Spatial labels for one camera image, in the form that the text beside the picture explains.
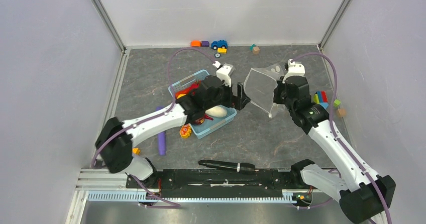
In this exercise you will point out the blue toy car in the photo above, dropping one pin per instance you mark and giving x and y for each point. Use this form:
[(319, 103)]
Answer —
[(219, 44)]

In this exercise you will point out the green wooden cube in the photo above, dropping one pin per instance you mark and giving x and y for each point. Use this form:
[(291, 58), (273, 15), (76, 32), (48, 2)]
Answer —
[(336, 103)]

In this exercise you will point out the white toy radish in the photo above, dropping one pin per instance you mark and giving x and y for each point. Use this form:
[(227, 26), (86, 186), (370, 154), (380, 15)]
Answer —
[(217, 112)]

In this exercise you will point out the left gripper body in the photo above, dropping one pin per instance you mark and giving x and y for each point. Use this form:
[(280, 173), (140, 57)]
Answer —
[(224, 97)]

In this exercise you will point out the purple cube block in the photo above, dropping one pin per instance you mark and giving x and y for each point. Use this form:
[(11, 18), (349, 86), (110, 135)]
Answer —
[(205, 43)]

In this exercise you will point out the yellow orange toy fish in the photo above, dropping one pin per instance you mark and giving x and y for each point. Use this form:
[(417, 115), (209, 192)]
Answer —
[(185, 131)]

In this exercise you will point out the multicolour brick block stack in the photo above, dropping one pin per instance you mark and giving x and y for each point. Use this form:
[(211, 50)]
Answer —
[(320, 97)]

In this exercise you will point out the yellow brick block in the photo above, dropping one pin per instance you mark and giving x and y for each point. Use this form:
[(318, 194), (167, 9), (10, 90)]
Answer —
[(222, 50)]

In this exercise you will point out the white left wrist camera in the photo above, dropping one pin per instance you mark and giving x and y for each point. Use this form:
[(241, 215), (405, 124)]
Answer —
[(224, 72)]

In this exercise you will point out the tan wooden cube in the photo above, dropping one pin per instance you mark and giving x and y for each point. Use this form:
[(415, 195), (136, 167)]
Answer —
[(341, 112)]

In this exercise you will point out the orange arch block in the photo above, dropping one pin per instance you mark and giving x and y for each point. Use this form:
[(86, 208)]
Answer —
[(195, 43)]

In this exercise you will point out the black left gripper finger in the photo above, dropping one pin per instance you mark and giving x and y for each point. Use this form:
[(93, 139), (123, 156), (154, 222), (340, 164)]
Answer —
[(241, 96), (239, 106)]

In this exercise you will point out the purple toy eggplant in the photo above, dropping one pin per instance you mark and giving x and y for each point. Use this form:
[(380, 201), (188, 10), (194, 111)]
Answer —
[(161, 143)]

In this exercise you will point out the orange toy carrot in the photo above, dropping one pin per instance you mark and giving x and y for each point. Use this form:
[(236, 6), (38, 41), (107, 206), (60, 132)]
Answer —
[(186, 90)]

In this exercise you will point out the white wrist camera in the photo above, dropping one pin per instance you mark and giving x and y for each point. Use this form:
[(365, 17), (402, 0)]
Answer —
[(224, 72), (294, 68)]

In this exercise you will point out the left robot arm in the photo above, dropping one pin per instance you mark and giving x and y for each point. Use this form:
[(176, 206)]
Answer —
[(117, 138)]

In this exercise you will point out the black marker pen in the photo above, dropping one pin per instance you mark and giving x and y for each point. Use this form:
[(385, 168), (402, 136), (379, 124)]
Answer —
[(239, 167)]

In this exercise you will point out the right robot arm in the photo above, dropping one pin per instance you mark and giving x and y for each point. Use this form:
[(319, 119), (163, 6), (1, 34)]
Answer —
[(360, 191)]

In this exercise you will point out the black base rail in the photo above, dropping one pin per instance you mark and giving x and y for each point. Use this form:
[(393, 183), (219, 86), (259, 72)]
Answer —
[(214, 183)]

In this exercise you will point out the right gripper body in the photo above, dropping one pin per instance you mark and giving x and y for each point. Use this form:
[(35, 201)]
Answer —
[(280, 95)]

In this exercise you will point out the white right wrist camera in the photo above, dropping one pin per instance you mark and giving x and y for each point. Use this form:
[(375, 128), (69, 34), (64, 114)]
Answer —
[(294, 68)]

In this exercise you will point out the light blue plastic basket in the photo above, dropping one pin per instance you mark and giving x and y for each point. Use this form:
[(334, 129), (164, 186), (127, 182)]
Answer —
[(208, 126)]

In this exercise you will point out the tan and teal wooden blocks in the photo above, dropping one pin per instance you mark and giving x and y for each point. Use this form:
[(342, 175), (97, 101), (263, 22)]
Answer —
[(255, 49)]

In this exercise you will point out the dark red toy beet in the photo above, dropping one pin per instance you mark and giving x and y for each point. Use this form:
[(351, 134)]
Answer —
[(201, 120)]

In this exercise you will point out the clear polka dot zip bag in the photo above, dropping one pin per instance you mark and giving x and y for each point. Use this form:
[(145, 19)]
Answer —
[(259, 86)]

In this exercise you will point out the orange cheese wedge toy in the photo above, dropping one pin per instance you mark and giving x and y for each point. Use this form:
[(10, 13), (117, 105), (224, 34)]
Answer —
[(136, 151)]

